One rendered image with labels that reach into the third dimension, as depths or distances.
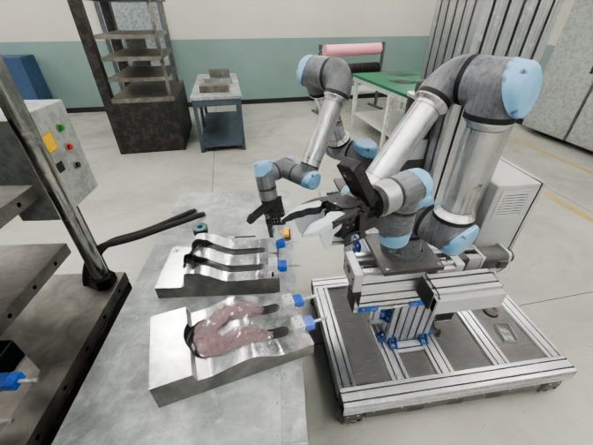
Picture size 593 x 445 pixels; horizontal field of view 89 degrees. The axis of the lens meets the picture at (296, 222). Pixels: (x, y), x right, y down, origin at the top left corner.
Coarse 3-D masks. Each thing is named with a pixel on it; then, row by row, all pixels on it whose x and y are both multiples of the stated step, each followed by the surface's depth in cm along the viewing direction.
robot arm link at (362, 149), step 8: (352, 144) 142; (360, 144) 138; (368, 144) 139; (376, 144) 141; (352, 152) 141; (360, 152) 137; (368, 152) 136; (376, 152) 139; (360, 160) 139; (368, 160) 138
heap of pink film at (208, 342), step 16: (240, 304) 107; (208, 320) 104; (224, 320) 103; (208, 336) 98; (224, 336) 98; (240, 336) 96; (256, 336) 98; (272, 336) 102; (208, 352) 95; (224, 352) 95
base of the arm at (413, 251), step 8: (416, 240) 103; (384, 248) 110; (392, 248) 107; (400, 248) 105; (408, 248) 104; (416, 248) 105; (392, 256) 108; (400, 256) 106; (408, 256) 105; (416, 256) 106
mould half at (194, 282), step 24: (216, 240) 136; (240, 240) 142; (264, 240) 141; (168, 264) 132; (192, 264) 121; (240, 264) 128; (264, 264) 127; (168, 288) 121; (192, 288) 122; (216, 288) 122; (240, 288) 123; (264, 288) 124
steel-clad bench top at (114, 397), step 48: (192, 192) 196; (240, 192) 196; (288, 192) 196; (192, 240) 155; (144, 288) 128; (288, 288) 128; (144, 336) 109; (96, 384) 95; (144, 384) 95; (240, 384) 95; (288, 384) 95; (96, 432) 84; (144, 432) 84; (192, 432) 84; (240, 432) 84; (288, 432) 84
